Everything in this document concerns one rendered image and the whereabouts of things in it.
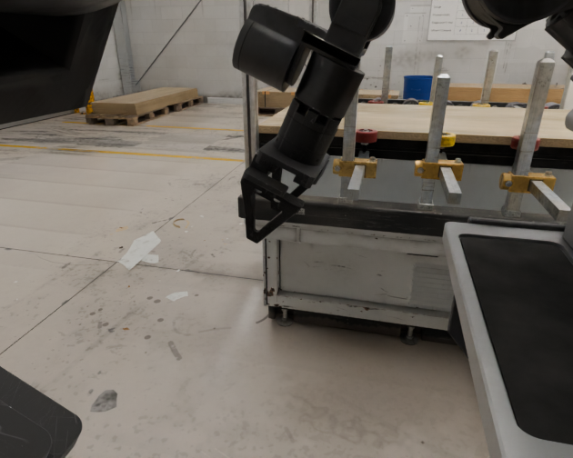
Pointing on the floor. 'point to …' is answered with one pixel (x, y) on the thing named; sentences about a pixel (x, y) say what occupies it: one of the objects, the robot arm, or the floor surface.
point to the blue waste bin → (417, 87)
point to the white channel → (569, 93)
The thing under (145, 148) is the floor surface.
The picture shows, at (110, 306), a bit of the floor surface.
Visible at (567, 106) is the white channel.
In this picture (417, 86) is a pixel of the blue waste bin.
